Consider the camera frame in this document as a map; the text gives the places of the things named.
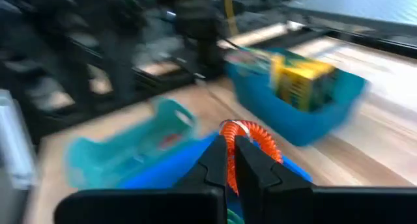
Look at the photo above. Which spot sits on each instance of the dark teal plastic tub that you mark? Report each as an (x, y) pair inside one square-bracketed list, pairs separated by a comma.
[(277, 120)]

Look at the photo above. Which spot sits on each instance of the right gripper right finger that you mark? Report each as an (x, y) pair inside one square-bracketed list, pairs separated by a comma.
[(277, 201)]

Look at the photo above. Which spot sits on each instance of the blue slotted plastic basket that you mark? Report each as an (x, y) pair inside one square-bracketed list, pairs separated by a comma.
[(163, 175)]

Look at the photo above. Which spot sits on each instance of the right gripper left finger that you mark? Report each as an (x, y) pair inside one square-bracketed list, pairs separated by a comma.
[(195, 201)]

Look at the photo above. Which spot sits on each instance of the silver aluminium extrusion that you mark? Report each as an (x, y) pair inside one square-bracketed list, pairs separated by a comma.
[(13, 136)]

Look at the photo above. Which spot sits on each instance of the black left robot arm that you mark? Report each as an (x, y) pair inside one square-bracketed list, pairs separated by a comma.
[(202, 22)]

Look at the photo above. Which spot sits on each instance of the green yellow staple box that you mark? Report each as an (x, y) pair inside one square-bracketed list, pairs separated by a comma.
[(303, 84), (247, 59)]

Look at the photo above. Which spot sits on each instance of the grey perforated metal riser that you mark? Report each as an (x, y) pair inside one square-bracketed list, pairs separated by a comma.
[(358, 6)]

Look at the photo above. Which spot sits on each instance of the light teal plastic bin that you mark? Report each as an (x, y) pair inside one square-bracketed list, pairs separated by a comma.
[(114, 159)]

